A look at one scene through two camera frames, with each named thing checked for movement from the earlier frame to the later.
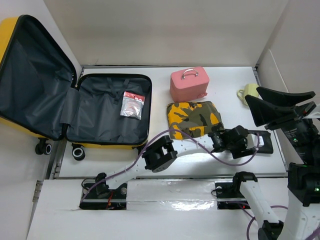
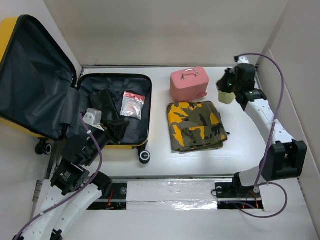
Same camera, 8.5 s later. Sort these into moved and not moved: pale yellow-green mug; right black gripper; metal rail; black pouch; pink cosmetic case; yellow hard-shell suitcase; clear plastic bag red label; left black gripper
Moved: black pouch; left black gripper; pale yellow-green mug; right black gripper
Not moved: yellow hard-shell suitcase; pink cosmetic case; clear plastic bag red label; metal rail
